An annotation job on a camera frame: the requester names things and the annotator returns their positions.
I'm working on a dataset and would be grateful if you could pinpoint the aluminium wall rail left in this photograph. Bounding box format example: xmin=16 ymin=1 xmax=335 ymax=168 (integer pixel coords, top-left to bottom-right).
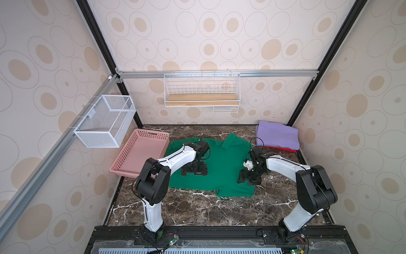
xmin=1 ymin=74 xmax=119 ymax=241

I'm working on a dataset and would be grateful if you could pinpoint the folded purple t-shirt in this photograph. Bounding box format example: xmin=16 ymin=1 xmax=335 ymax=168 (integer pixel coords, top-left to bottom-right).
xmin=255 ymin=121 xmax=300 ymax=150

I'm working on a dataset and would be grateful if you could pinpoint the folded red t-shirt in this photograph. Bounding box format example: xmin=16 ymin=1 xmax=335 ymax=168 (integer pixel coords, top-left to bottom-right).
xmin=265 ymin=146 xmax=297 ymax=152

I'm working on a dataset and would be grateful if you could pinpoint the white wire wall shelf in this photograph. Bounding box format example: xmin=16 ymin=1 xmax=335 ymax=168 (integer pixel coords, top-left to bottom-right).
xmin=164 ymin=76 xmax=241 ymax=113

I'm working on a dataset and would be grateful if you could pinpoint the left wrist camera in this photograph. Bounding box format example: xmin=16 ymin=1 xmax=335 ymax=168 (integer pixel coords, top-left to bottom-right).
xmin=197 ymin=140 xmax=209 ymax=158

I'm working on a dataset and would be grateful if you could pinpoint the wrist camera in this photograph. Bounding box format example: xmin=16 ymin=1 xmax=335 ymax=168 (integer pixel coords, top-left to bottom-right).
xmin=197 ymin=140 xmax=209 ymax=158
xmin=248 ymin=147 xmax=264 ymax=162

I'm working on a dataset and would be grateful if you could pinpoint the aluminium wall rail back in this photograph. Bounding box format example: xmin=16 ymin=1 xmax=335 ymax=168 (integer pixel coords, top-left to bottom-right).
xmin=118 ymin=69 xmax=319 ymax=79

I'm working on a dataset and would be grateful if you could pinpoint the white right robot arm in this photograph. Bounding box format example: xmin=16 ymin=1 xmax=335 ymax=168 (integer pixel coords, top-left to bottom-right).
xmin=237 ymin=150 xmax=338 ymax=239

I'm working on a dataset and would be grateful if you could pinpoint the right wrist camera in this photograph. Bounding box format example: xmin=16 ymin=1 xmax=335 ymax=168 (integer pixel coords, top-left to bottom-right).
xmin=248 ymin=147 xmax=264 ymax=162

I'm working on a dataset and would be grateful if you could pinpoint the green t-shirt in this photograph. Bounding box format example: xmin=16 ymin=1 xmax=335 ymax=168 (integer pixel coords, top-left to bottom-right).
xmin=169 ymin=133 xmax=255 ymax=197

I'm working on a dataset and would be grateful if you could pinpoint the aluminium wall rail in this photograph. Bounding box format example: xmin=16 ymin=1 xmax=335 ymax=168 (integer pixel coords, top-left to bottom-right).
xmin=118 ymin=69 xmax=319 ymax=79
xmin=1 ymin=74 xmax=119 ymax=241

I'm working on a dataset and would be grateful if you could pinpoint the white mesh wall basket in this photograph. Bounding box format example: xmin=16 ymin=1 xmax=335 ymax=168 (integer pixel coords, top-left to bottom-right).
xmin=74 ymin=95 xmax=136 ymax=148

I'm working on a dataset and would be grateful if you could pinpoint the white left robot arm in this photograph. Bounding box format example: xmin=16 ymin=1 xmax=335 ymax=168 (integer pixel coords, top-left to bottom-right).
xmin=134 ymin=140 xmax=209 ymax=235

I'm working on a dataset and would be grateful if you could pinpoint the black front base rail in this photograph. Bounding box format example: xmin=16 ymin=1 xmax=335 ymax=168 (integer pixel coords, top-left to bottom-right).
xmin=85 ymin=225 xmax=357 ymax=254

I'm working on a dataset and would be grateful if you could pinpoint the pink plastic basket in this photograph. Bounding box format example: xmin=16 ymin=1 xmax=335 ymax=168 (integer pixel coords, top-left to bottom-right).
xmin=110 ymin=129 xmax=170 ymax=178

